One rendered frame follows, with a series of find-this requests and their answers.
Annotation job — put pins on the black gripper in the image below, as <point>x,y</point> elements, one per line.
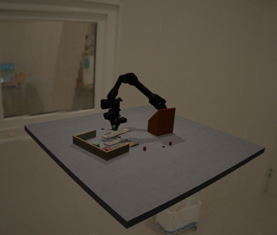
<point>117,119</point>

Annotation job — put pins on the tan strip with blue lines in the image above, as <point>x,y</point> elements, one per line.
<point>120,132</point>

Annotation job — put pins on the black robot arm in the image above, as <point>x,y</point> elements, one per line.
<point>130,78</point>

